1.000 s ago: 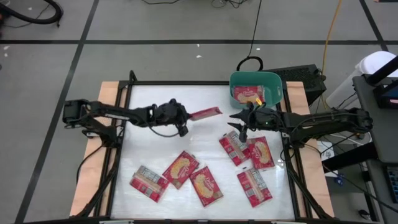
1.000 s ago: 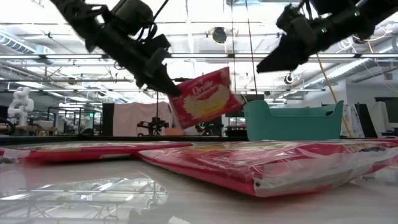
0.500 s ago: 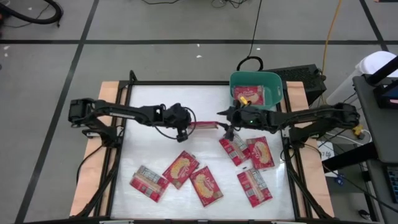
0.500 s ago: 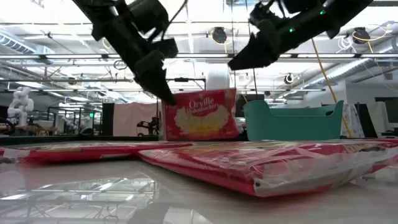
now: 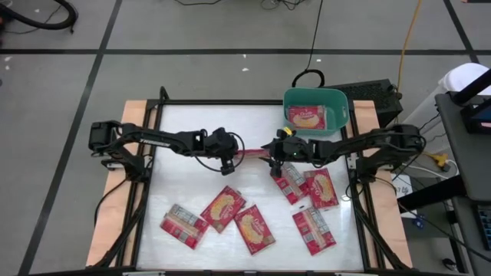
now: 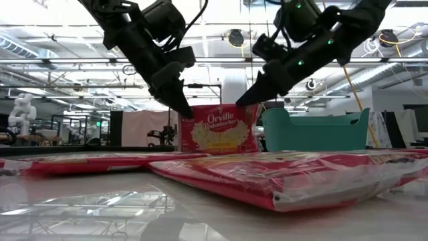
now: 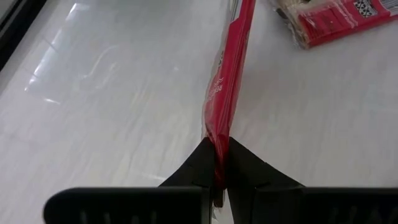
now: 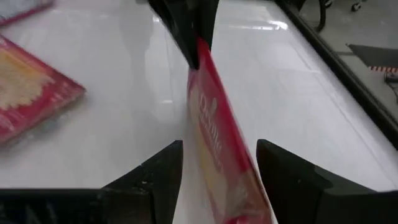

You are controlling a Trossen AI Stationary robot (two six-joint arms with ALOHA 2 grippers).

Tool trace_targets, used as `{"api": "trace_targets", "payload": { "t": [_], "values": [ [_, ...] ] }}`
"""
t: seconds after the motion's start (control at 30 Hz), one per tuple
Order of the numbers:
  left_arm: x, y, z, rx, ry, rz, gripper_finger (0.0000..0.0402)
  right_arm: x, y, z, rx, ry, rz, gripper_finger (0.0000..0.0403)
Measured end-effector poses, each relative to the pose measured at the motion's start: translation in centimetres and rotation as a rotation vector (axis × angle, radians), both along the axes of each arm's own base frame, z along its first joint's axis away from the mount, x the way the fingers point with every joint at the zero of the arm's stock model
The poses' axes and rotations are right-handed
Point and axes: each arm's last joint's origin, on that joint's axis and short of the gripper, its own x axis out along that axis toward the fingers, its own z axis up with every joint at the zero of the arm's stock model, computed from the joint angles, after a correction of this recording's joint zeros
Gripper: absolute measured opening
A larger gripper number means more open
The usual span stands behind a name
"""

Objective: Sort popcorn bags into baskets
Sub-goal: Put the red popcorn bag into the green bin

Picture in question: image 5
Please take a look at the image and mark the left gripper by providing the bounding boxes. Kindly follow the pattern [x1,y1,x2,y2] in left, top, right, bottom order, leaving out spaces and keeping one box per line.
[199,128,246,161]

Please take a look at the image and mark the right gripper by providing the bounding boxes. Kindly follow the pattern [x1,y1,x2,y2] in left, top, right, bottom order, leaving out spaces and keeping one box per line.
[260,136,312,162]

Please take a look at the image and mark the red popcorn bag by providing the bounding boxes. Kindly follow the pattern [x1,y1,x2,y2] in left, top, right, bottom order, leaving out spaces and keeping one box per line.
[199,185,248,235]
[160,202,210,251]
[234,148,272,159]
[286,104,328,131]
[303,167,340,211]
[272,163,310,206]
[291,205,338,257]
[232,204,277,256]

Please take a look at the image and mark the teal plastic basket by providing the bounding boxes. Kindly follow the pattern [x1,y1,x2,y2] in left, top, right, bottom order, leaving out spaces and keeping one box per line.
[282,87,351,136]

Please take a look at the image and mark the plywood base board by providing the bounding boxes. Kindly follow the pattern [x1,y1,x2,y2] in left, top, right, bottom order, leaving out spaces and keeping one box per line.
[86,100,414,269]

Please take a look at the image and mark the black computer tower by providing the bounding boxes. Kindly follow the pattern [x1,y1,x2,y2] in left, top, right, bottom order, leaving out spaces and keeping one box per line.
[325,78,404,128]

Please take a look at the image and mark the white paper sheet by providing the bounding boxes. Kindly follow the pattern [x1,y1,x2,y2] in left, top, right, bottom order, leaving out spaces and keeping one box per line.
[390,172,414,199]

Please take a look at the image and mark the yellow plug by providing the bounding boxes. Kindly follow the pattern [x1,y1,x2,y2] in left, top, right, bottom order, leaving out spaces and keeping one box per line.
[424,152,450,173]

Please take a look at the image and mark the grey desk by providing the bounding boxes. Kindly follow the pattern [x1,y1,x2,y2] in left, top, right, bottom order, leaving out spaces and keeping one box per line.
[434,91,491,203]

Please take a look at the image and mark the white bin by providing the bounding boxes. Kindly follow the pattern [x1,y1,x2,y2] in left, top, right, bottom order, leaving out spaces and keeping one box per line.
[402,62,491,133]

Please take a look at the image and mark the black keyboard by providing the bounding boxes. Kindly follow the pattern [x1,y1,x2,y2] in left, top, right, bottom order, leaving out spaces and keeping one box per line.
[474,204,491,252]

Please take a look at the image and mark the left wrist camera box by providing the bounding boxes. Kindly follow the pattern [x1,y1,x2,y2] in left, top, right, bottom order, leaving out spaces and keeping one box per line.
[219,159,236,177]

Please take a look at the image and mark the black table frame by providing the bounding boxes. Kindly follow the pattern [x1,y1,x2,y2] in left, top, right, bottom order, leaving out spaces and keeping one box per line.
[91,86,414,276]

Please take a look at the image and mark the thin black cable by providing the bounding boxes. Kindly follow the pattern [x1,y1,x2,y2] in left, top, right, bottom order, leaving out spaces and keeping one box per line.
[291,0,326,89]

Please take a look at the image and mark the yellow cable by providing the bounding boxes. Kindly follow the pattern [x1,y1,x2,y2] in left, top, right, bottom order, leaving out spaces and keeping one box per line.
[396,0,423,93]

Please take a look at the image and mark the black frame post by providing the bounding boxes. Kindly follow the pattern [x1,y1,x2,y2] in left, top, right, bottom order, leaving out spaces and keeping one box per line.
[451,67,491,105]

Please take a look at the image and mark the thick black hose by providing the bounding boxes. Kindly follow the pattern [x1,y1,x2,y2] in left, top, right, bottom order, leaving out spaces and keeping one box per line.
[0,0,79,32]

